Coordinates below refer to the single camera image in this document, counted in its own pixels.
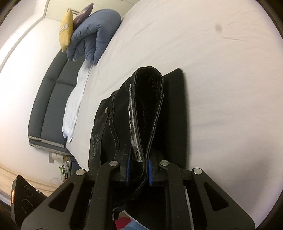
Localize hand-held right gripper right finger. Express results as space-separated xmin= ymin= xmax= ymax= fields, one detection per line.
xmin=148 ymin=150 xmax=256 ymax=230

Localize red cloth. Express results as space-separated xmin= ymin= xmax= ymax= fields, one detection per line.
xmin=115 ymin=217 xmax=133 ymax=230

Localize white wire rack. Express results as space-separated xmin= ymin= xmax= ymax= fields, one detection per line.
xmin=58 ymin=160 xmax=71 ymax=177

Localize light blue cloth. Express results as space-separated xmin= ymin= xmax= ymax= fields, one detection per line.
xmin=126 ymin=221 xmax=147 ymax=230

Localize blue rolled duvet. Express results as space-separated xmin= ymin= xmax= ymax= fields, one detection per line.
xmin=66 ymin=9 xmax=122 ymax=65

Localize black pants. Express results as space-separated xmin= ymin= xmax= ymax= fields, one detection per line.
xmin=88 ymin=66 xmax=190 ymax=222

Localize white pillow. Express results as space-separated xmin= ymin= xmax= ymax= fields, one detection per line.
xmin=62 ymin=62 xmax=93 ymax=143

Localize grey padded headboard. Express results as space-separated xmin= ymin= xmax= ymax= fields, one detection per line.
xmin=28 ymin=50 xmax=85 ymax=148

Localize yellow cushion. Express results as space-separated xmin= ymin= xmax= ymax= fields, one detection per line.
xmin=59 ymin=8 xmax=74 ymax=53

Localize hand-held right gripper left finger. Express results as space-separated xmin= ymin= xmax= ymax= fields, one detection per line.
xmin=21 ymin=142 xmax=133 ymax=230

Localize purple cushion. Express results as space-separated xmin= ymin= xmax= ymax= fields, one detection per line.
xmin=73 ymin=3 xmax=94 ymax=27

